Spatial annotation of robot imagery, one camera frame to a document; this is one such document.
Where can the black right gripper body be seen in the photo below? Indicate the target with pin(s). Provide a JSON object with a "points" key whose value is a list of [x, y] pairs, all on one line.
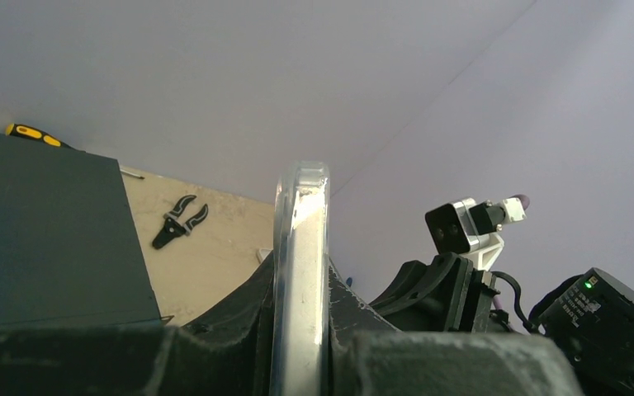
{"points": [[447, 295]]}

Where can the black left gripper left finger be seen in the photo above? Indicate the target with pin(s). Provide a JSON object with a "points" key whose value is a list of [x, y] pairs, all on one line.
{"points": [[225, 351]]}

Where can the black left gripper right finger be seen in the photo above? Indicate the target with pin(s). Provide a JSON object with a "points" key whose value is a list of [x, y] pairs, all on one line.
{"points": [[369, 356]]}

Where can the phone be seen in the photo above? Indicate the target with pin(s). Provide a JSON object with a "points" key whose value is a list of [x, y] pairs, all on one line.
{"points": [[300, 341], [262, 254]]}

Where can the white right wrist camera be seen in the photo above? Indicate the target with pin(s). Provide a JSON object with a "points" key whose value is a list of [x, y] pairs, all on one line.
{"points": [[472, 230]]}

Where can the black grey wire stripper pliers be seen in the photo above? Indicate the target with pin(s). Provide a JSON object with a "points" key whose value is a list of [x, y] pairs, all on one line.
{"points": [[173, 226]]}

